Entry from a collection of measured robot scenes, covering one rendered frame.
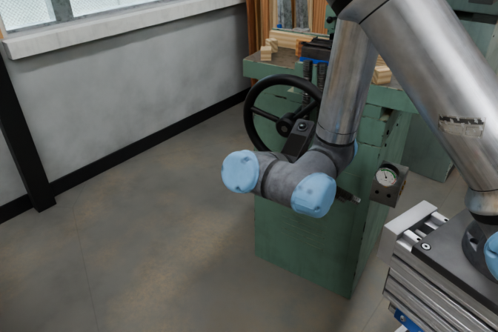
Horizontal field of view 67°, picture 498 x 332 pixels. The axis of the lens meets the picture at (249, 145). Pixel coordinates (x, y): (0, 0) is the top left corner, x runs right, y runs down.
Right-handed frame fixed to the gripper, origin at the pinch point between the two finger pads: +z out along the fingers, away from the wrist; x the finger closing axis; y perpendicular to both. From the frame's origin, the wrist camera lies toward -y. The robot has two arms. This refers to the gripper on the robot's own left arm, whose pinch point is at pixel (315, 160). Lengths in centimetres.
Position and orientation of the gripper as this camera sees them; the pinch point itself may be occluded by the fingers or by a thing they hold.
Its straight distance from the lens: 96.4
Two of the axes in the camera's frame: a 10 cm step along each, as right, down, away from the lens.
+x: 8.1, 2.7, -5.2
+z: 5.4, 0.3, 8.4
